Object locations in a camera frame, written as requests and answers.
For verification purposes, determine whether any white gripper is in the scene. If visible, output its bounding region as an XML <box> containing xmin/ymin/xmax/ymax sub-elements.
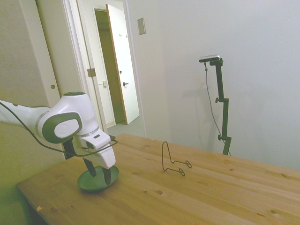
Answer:
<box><xmin>82</xmin><ymin>146</ymin><xmax>117</xmax><ymax>186</ymax></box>

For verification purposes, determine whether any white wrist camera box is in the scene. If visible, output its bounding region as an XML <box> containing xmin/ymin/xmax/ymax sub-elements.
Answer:
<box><xmin>81</xmin><ymin>134</ymin><xmax>112</xmax><ymax>151</ymax></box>

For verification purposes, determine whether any grey wall switch plate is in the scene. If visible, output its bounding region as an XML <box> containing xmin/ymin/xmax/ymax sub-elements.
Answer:
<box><xmin>137</xmin><ymin>17</ymin><xmax>146</xmax><ymax>36</ymax></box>

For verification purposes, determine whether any black camera stand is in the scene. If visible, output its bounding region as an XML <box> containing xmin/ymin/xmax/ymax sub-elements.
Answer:
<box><xmin>209</xmin><ymin>58</ymin><xmax>232</xmax><ymax>156</ymax></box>

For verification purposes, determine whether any white open door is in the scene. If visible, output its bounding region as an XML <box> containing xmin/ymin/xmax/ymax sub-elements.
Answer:
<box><xmin>105</xmin><ymin>3</ymin><xmax>141</xmax><ymax>125</ymax></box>

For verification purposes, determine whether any black wire plate stand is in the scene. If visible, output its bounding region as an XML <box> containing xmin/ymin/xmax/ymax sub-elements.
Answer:
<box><xmin>161</xmin><ymin>141</ymin><xmax>193</xmax><ymax>177</ymax></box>

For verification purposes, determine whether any round blue-green plate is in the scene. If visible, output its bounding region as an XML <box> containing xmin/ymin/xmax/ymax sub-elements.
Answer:
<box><xmin>77</xmin><ymin>165</ymin><xmax>120</xmax><ymax>192</ymax></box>

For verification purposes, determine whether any white door frame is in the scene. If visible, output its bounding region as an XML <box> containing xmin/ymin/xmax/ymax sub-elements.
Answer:
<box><xmin>62</xmin><ymin>0</ymin><xmax>147</xmax><ymax>139</ymax></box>

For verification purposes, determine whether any white sliding closet door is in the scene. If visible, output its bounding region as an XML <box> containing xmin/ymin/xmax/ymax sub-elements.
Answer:
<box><xmin>20</xmin><ymin>0</ymin><xmax>83</xmax><ymax>109</ymax></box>

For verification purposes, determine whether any silver exterior camera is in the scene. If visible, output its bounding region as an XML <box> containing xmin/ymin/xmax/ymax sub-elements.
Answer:
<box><xmin>199</xmin><ymin>54</ymin><xmax>222</xmax><ymax>63</ymax></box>

